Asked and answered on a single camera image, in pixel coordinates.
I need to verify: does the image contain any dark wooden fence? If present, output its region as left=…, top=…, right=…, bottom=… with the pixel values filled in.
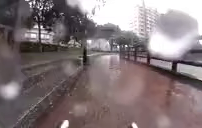
left=118, top=33, right=202, bottom=73

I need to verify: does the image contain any robot's own part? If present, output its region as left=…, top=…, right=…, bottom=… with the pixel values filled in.
left=60, top=119, right=70, bottom=128
left=130, top=121, right=139, bottom=128

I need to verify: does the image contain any distant group of trees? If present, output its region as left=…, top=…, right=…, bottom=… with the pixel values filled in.
left=95, top=22, right=150, bottom=53

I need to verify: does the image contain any tall pale building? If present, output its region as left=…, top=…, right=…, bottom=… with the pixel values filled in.
left=129, top=3, right=161, bottom=39

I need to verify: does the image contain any red wet paved path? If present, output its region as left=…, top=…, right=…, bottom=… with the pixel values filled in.
left=30, top=53, right=202, bottom=128

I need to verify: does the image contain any dark hedge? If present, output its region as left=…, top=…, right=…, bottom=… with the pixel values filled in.
left=20, top=42, right=82, bottom=54

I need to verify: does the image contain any row of trees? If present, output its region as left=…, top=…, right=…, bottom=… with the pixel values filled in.
left=0, top=0, right=100, bottom=53

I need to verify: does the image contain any grey stone paved strip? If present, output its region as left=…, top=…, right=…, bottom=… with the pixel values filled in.
left=0, top=57, right=87, bottom=128

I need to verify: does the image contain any low pale building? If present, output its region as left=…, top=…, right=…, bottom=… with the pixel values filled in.
left=20, top=23, right=57, bottom=45

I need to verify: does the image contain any dark-trunked tree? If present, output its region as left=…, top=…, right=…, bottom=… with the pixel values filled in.
left=81, top=0, right=107, bottom=66

